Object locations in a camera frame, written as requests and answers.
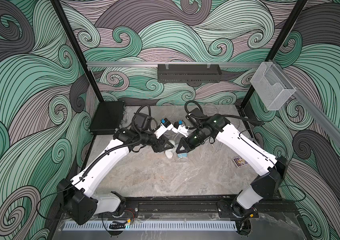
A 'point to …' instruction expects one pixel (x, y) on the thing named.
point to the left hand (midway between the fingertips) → (170, 142)
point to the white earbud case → (168, 153)
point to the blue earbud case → (183, 155)
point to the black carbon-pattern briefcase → (107, 117)
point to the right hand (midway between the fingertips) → (176, 152)
